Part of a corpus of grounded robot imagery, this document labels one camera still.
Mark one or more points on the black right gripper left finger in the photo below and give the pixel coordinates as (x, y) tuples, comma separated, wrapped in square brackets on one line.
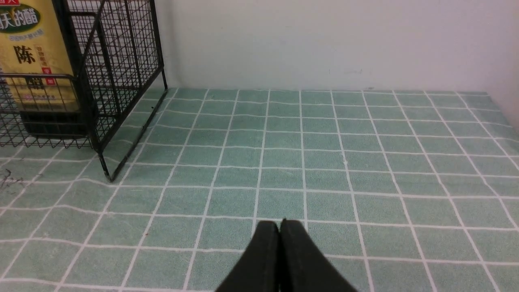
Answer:
[(257, 268)]

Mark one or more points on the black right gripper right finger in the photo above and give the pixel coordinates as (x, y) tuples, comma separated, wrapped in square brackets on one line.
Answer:
[(303, 267)]

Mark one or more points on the vinegar bottle gold cap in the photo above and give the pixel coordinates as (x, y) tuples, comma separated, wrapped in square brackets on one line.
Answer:
[(37, 67)]

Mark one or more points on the green checked tablecloth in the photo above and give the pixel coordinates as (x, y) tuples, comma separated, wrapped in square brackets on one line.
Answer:
[(401, 190)]

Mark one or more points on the black wire mesh shelf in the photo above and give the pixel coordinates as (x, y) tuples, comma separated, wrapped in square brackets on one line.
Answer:
[(115, 50)]

